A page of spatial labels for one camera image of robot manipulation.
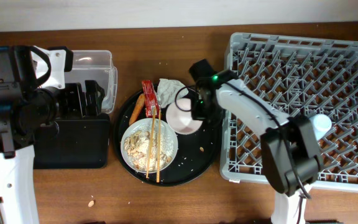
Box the pink bowl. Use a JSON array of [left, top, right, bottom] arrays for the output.
[[166, 98, 203, 135]]

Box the light blue cup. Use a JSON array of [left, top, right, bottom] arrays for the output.
[[310, 114, 332, 141]]

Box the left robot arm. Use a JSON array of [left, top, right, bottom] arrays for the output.
[[0, 45, 110, 223]]

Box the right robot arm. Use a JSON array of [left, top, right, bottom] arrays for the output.
[[189, 59, 332, 223]]

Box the grey dishwasher rack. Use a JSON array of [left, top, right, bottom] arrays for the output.
[[224, 32, 358, 193]]

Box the crumpled white napkin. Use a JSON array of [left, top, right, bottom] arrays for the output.
[[157, 78, 188, 108]]

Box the black rectangular tray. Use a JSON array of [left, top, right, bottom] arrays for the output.
[[34, 113, 111, 169]]

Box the clear plastic bin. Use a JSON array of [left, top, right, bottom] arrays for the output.
[[65, 50, 118, 114]]

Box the red snack wrapper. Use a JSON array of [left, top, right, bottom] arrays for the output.
[[142, 80, 160, 118]]

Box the round black tray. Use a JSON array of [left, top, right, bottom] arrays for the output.
[[112, 90, 223, 187]]

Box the orange carrot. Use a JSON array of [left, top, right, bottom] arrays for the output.
[[129, 93, 145, 126]]

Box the white plate with food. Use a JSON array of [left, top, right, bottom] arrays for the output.
[[121, 118, 178, 174]]

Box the peanut shell on table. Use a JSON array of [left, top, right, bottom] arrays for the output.
[[88, 200, 94, 207]]

